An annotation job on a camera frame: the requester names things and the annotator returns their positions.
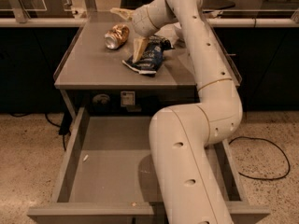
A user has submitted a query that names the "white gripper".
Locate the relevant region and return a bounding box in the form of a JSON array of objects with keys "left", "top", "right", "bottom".
[{"left": 110, "top": 6, "right": 160, "bottom": 63}]

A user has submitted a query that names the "blue chip bag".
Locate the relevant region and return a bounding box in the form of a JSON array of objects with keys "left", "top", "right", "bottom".
[{"left": 122, "top": 35, "right": 173, "bottom": 75}]

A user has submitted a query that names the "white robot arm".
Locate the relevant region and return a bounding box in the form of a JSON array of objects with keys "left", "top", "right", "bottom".
[{"left": 111, "top": 0, "right": 242, "bottom": 224}]

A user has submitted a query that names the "open grey top drawer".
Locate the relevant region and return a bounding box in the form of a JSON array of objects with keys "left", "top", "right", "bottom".
[{"left": 27, "top": 106, "right": 271, "bottom": 224}]

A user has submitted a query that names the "white ceramic bowl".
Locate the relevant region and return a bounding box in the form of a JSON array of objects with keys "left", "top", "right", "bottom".
[{"left": 173, "top": 22, "right": 185, "bottom": 42}]

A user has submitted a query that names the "grey metal cabinet table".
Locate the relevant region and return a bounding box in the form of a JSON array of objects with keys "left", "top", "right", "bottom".
[{"left": 55, "top": 13, "right": 243, "bottom": 122}]

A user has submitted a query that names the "white label sticker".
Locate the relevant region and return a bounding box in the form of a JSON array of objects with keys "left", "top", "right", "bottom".
[{"left": 121, "top": 91, "right": 135, "bottom": 106}]

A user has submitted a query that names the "black floor cable left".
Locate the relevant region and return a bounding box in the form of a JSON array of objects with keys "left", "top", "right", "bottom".
[{"left": 8, "top": 111, "right": 73, "bottom": 152}]

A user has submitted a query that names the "black floor cable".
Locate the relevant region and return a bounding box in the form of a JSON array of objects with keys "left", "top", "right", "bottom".
[
  {"left": 228, "top": 136, "right": 292, "bottom": 182},
  {"left": 8, "top": 111, "right": 73, "bottom": 152}
]

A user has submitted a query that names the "black floor cable right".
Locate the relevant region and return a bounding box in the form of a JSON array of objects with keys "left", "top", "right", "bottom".
[{"left": 228, "top": 136, "right": 292, "bottom": 182}]

